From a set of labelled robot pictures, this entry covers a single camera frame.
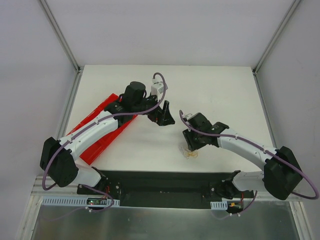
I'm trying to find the right aluminium frame post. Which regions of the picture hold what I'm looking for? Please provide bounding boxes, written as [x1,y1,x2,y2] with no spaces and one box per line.
[252,0,303,76]

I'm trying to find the right white cable duct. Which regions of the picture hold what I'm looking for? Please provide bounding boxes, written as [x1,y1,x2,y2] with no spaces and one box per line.
[210,200,228,211]

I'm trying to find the left aluminium frame post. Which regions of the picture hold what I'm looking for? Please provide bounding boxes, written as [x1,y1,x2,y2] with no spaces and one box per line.
[38,0,82,73]

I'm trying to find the aluminium frame post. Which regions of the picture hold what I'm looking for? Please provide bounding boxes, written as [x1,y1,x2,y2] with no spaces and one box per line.
[252,0,303,76]
[38,0,82,73]

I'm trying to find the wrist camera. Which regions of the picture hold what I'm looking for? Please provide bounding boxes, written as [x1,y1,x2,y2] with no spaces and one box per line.
[183,113,193,121]
[150,79,167,102]

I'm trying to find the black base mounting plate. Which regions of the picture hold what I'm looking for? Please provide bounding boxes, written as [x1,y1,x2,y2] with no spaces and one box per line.
[76,170,255,209]

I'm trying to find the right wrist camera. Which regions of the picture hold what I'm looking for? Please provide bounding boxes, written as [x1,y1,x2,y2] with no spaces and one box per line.
[183,113,193,121]

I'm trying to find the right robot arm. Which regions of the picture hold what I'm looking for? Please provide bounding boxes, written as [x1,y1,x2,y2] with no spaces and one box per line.
[179,112,303,201]

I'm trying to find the white cable duct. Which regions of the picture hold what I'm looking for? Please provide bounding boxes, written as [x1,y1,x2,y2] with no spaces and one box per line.
[42,196,120,208]
[210,200,228,211]

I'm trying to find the red plastic divided tray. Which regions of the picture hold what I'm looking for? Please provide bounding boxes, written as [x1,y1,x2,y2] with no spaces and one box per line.
[67,93,137,165]

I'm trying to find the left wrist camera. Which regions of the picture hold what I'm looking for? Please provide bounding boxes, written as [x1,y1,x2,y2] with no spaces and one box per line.
[150,79,167,102]

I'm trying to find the left white cable duct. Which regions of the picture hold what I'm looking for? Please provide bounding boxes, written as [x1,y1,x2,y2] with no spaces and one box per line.
[42,196,120,208]

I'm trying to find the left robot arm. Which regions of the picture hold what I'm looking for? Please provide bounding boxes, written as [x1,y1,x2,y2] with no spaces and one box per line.
[39,80,175,195]

